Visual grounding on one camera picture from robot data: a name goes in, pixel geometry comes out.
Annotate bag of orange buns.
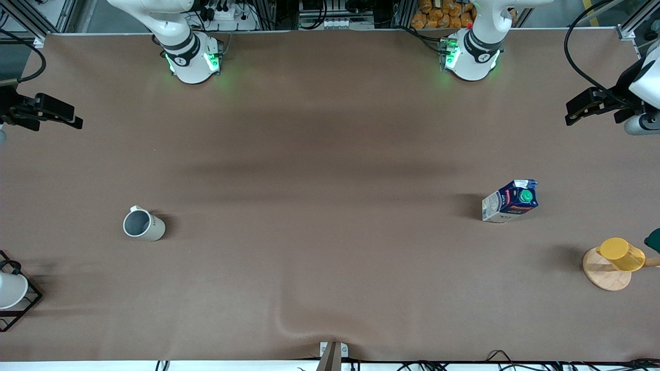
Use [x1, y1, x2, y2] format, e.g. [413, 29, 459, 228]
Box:
[410, 0, 517, 30]

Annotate white power strip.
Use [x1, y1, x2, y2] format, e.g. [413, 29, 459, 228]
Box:
[206, 4, 257, 31]

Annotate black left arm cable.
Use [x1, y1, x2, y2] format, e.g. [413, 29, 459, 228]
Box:
[564, 0, 637, 106]

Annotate white cup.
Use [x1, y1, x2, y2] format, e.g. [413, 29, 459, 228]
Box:
[0, 272, 29, 310]

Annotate white mug with grey inside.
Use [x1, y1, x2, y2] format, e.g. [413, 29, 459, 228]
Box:
[123, 205, 167, 242]

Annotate metal table clamp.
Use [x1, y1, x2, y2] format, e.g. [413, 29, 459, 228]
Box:
[316, 341, 350, 371]

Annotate black wire rack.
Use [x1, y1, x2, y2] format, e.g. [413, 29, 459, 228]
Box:
[0, 250, 43, 333]

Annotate black floor cables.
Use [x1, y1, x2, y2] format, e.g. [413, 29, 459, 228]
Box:
[397, 349, 660, 371]

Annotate blue and white milk carton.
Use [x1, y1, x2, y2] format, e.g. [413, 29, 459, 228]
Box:
[482, 179, 539, 224]

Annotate white terminal block strip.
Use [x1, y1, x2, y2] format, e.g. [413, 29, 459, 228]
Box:
[299, 18, 352, 30]

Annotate yellow plastic cup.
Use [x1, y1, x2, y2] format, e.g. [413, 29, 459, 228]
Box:
[597, 237, 647, 273]

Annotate round wooden board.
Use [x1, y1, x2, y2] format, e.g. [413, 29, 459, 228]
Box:
[583, 247, 633, 292]

